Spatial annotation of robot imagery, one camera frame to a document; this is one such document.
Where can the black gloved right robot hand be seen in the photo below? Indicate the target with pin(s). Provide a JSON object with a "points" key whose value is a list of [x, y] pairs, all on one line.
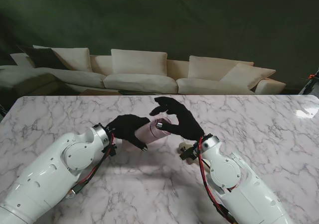
{"points": [[187, 124]]}

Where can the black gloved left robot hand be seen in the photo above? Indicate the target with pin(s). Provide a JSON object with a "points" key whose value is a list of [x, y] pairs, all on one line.
{"points": [[124, 127]]}

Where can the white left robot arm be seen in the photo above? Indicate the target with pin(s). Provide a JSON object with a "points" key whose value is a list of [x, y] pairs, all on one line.
{"points": [[49, 169]]}

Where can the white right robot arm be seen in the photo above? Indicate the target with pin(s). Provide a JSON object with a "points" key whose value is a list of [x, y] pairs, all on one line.
{"points": [[244, 191]]}

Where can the cream fabric sofa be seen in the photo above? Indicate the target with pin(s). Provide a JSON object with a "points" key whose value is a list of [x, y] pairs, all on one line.
{"points": [[139, 82]]}

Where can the cream sofa cushion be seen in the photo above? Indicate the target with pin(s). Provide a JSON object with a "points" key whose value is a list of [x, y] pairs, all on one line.
{"points": [[209, 66], [138, 62], [249, 76], [74, 58]]}

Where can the dark brown cushion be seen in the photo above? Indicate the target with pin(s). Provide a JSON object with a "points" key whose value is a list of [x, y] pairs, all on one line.
{"points": [[45, 58]]}

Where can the small cream cushion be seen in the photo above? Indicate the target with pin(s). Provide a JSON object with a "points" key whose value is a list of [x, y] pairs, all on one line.
{"points": [[21, 59]]}

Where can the white stand with orange clamp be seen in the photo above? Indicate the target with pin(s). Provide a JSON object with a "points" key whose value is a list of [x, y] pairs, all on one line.
{"points": [[307, 85]]}

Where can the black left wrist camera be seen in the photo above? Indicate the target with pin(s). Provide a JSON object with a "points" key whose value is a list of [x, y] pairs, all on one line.
{"points": [[111, 150]]}

